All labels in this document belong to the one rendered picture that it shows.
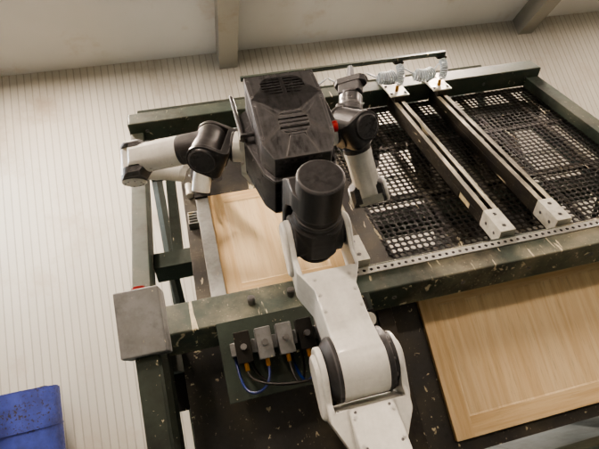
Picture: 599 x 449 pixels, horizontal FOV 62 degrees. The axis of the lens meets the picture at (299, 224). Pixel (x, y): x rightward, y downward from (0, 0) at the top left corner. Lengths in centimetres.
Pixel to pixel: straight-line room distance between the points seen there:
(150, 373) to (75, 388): 364
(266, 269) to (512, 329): 98
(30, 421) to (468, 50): 592
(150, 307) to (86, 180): 407
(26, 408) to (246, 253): 298
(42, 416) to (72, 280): 129
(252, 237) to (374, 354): 92
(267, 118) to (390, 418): 78
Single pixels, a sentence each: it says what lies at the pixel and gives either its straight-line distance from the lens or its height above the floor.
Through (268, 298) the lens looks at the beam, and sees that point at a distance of 163.
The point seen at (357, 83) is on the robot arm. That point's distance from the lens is 188.
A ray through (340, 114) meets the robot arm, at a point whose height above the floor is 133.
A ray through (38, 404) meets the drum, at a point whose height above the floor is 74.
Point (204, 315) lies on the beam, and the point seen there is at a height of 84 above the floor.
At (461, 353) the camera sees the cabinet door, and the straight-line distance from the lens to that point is 201.
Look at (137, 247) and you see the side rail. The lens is 189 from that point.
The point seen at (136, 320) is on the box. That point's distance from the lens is 142.
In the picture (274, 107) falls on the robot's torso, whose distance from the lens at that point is 135.
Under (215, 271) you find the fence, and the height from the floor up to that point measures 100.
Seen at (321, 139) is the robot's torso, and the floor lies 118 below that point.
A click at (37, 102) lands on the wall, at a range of 592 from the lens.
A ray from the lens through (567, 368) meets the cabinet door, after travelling 221.
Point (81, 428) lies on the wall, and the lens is 506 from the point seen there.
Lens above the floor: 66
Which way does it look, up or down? 14 degrees up
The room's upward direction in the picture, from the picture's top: 13 degrees counter-clockwise
